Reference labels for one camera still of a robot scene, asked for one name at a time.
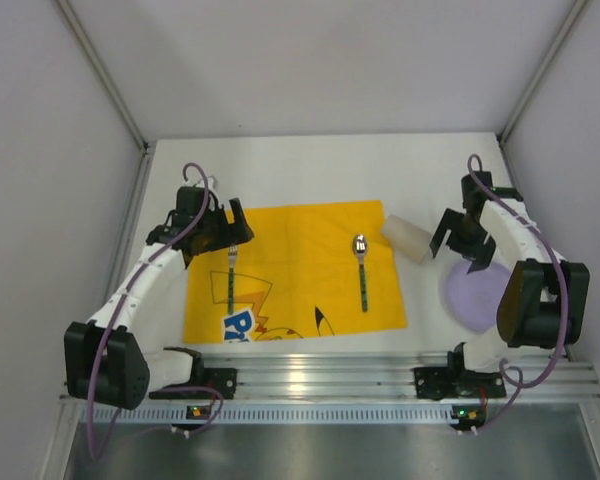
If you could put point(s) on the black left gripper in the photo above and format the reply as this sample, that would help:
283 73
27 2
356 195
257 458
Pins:
228 230

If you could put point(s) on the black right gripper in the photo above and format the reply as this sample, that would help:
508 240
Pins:
465 236

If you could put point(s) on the green handled fork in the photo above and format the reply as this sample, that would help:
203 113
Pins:
232 258

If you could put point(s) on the beige paper cup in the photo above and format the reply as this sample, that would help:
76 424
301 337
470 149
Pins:
407 238

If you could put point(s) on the lilac plastic plate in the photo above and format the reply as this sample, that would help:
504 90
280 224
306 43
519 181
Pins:
472 298

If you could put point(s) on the yellow cartoon print placemat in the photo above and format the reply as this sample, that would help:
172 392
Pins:
297 279

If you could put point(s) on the green handled spoon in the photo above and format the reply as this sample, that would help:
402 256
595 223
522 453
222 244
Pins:
360 250

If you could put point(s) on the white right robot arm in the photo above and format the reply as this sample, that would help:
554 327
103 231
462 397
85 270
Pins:
545 297

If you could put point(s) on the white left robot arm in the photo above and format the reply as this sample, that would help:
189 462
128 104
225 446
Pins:
116 357

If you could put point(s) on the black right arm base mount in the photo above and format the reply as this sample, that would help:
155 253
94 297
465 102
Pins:
455 381

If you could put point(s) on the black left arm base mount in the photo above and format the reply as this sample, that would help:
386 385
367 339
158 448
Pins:
206 384

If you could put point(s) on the slotted grey cable duct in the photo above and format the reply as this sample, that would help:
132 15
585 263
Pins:
277 414

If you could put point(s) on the right aluminium corner post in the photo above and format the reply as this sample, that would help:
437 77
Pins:
560 38

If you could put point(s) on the aluminium corner post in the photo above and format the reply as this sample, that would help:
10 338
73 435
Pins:
560 38
71 19

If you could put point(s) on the left aluminium corner post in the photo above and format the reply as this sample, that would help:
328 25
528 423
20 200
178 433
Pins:
71 19

